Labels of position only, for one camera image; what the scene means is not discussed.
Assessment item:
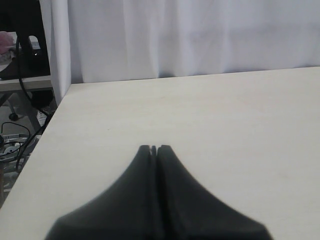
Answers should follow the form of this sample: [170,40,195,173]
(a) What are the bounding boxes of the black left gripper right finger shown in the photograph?
[156,145,273,240]

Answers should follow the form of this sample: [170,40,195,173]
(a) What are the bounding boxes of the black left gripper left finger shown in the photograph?
[46,145,157,240]

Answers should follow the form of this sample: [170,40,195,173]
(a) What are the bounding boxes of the grey side table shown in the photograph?
[0,75,53,133]

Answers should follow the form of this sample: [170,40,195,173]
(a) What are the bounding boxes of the white curtain backdrop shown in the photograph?
[40,0,320,102]

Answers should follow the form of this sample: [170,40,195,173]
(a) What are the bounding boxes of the dark device on side table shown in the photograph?
[0,0,51,80]

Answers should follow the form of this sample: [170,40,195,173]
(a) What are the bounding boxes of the floor power strip and cables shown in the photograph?
[0,121,42,171]

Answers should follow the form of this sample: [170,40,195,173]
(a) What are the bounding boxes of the black cable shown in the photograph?
[15,32,55,118]

